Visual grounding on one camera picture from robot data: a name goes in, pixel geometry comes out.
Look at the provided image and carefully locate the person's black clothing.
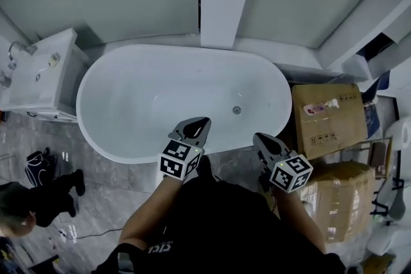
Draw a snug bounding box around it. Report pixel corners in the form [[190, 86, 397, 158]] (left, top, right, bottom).
[[92, 169, 346, 274]]

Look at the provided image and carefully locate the person's right forearm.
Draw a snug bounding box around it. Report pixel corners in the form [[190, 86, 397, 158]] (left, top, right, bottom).
[[272, 189, 327, 256]]

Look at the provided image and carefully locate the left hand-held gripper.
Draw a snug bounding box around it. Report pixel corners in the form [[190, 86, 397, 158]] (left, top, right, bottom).
[[157, 117, 212, 182]]

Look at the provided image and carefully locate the black bag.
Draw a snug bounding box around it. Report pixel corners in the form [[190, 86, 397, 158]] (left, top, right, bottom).
[[25, 147, 60, 187]]

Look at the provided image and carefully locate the plastic-wrapped cardboard box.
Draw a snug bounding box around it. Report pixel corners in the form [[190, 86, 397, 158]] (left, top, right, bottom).
[[298, 160, 376, 244]]

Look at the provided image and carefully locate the person's black shoe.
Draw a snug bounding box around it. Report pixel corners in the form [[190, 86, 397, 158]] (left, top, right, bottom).
[[196, 155, 215, 182]]

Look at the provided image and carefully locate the person's left forearm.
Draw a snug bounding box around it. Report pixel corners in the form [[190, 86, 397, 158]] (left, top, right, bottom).
[[119, 176, 190, 251]]

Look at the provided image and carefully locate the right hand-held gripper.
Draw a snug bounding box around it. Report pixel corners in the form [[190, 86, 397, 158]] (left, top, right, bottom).
[[253, 133, 314, 194]]

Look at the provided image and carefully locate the chrome faucet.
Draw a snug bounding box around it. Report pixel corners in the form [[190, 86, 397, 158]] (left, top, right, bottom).
[[6, 40, 38, 62]]

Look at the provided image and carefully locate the blue chair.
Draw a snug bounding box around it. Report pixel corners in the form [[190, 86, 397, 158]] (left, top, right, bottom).
[[362, 70, 391, 139]]

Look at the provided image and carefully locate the brown cardboard box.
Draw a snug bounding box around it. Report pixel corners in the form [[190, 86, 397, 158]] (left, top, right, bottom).
[[291, 83, 369, 160]]

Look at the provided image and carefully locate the white rounded fixture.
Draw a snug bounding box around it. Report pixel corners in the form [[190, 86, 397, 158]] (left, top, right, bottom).
[[384, 116, 411, 152]]

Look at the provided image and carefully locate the white vanity cabinet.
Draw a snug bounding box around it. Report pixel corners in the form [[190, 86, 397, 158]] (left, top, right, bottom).
[[0, 28, 89, 123]]

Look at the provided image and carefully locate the white bathtub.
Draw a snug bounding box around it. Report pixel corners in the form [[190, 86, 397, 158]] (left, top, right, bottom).
[[76, 44, 293, 165]]

